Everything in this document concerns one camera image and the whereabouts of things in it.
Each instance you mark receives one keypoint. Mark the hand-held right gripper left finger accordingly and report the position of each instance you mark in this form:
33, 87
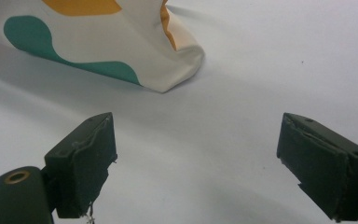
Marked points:
80, 161

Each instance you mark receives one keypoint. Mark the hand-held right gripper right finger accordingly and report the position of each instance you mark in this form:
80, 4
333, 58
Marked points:
317, 161

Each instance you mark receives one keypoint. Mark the white cloth with coloured patches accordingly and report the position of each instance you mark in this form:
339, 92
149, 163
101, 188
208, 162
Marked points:
112, 40

